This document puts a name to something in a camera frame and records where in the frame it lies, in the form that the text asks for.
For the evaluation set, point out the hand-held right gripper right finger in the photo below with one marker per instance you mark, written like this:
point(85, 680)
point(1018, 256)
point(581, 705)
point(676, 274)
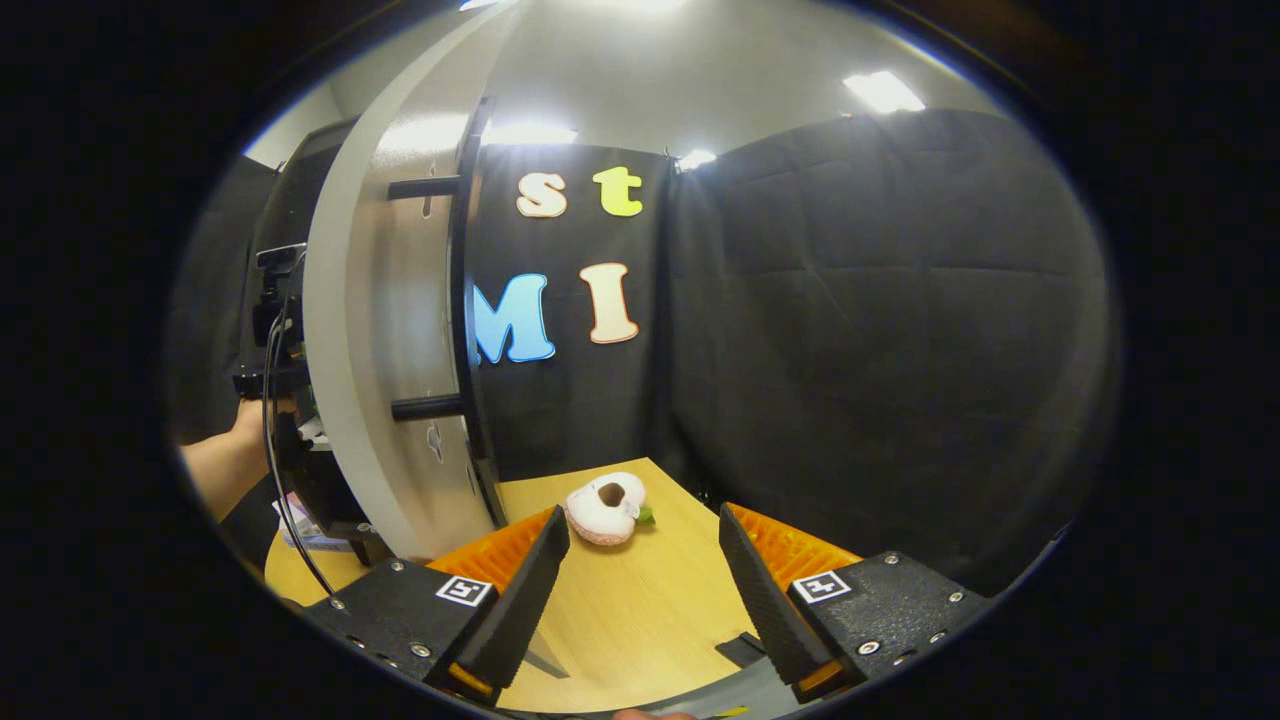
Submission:
point(765, 610)

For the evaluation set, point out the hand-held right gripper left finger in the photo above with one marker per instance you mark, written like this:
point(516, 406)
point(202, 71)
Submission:
point(520, 610)

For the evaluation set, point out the light grey cabinet door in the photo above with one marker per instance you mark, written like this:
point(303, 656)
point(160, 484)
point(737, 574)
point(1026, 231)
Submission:
point(350, 350)

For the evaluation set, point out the pink plush toy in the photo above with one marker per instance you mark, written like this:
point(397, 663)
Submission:
point(600, 510)

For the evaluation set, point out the pink cover book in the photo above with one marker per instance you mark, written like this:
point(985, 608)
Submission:
point(305, 530)

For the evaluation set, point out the black backdrop cloth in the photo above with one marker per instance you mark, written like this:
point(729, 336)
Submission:
point(880, 350)

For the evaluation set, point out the ceiling light panel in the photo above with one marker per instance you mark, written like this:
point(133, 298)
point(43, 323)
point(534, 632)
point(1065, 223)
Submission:
point(883, 92)
point(696, 159)
point(530, 132)

